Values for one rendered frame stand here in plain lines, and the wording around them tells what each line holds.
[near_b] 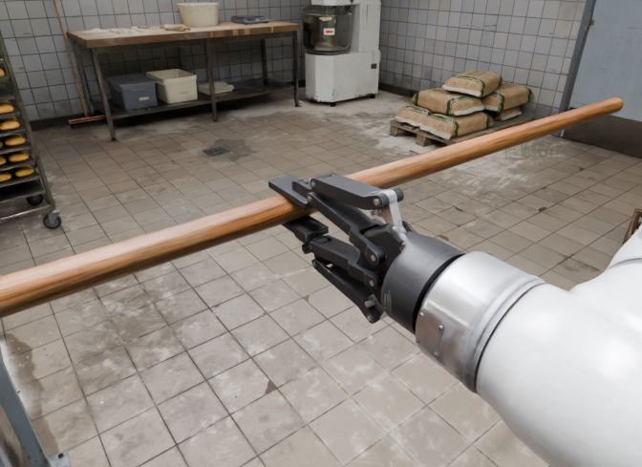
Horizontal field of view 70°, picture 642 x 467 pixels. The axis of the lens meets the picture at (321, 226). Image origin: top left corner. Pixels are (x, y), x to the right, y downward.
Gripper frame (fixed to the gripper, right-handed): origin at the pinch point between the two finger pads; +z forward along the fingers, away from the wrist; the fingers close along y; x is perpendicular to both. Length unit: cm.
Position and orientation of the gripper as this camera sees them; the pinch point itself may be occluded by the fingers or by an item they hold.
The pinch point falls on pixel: (297, 206)
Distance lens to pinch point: 49.4
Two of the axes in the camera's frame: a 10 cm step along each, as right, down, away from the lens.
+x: 8.0, -2.9, 5.3
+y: 0.0, 8.8, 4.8
